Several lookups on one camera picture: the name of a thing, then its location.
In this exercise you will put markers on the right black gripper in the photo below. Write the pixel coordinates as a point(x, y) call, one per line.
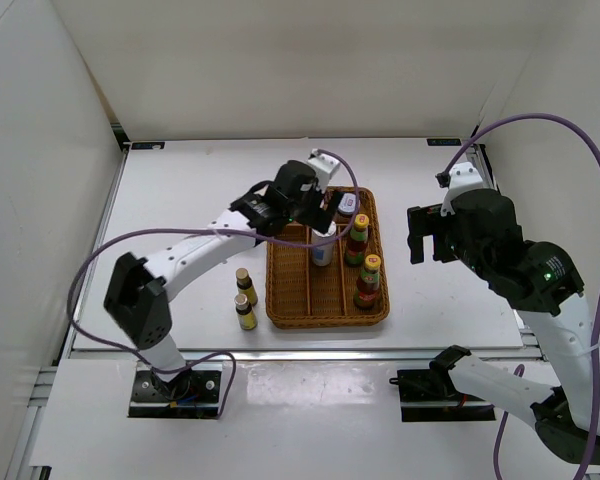
point(428, 222)

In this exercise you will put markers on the small amber bottle near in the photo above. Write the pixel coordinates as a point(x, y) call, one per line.
point(245, 313)

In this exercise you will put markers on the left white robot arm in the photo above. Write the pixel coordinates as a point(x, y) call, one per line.
point(141, 289)

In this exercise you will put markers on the brown wicker divided basket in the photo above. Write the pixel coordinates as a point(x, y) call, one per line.
point(303, 295)

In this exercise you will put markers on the red sauce bottle yellow cap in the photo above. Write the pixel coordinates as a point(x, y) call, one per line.
point(368, 282)

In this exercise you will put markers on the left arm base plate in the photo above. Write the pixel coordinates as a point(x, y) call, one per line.
point(196, 397)

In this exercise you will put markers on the small amber bottle far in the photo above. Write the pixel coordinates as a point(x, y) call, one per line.
point(245, 285)

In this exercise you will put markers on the silver cap shaker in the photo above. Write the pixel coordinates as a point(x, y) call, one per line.
point(323, 245)

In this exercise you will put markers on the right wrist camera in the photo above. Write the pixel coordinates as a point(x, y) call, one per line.
point(461, 178)

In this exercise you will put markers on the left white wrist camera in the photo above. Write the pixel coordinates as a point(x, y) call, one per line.
point(325, 167)

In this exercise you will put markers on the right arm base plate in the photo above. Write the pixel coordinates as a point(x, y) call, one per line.
point(423, 399)

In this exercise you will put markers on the small amber bottle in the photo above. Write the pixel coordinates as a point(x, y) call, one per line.
point(245, 313)
point(245, 285)

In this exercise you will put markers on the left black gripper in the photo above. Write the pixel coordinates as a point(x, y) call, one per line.
point(318, 218)

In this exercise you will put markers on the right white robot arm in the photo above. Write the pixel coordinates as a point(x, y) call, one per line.
point(540, 282)

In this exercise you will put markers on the white lid jar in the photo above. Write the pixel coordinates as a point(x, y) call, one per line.
point(346, 208)

